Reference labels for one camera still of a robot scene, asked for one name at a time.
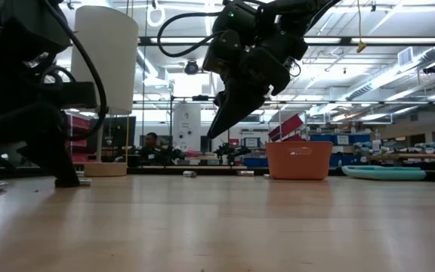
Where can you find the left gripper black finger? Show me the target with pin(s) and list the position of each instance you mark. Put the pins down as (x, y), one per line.
(57, 166)

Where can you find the large silver black battery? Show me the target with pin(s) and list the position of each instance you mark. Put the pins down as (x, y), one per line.
(81, 174)
(190, 174)

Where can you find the large silver Energizer battery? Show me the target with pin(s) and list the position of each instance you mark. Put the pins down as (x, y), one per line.
(245, 173)

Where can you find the large black copper battery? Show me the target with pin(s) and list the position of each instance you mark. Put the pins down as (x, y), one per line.
(267, 176)

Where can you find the orange plastic bin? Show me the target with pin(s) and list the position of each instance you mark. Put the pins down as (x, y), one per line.
(298, 162)

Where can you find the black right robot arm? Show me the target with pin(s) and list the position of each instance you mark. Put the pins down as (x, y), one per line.
(297, 7)

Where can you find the small black robot arm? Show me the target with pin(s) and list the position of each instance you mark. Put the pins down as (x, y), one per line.
(232, 153)
(172, 155)

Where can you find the red plastic storage bin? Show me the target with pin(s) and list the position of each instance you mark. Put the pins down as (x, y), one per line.
(296, 138)
(287, 126)
(79, 122)
(78, 145)

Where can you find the blue white sign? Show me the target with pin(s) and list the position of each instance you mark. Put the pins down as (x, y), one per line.
(251, 142)

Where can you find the white pillar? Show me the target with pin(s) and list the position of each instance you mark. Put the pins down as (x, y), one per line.
(186, 126)

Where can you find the black hanging device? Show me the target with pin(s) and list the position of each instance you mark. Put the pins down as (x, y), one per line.
(192, 67)

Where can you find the large black panel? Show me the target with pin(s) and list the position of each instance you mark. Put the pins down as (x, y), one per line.
(119, 132)

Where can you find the yellow vertical pole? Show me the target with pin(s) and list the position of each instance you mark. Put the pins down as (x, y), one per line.
(127, 140)

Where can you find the person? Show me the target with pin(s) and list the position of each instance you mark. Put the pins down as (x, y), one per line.
(151, 149)

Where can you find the long blue storage bin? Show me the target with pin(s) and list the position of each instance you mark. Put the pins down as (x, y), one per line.
(338, 138)

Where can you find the white lamp with wooden base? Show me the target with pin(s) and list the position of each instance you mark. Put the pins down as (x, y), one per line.
(119, 56)

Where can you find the blue calculator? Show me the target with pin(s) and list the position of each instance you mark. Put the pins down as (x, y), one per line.
(383, 173)

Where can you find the black ceiling dome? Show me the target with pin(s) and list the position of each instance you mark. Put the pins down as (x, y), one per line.
(432, 68)

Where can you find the wooden workbench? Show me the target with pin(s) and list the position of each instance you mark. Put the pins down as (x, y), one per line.
(414, 155)

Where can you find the thin black rig frame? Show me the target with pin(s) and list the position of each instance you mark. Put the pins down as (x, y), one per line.
(200, 97)

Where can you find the metal air duct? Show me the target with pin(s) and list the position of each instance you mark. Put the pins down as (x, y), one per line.
(405, 56)

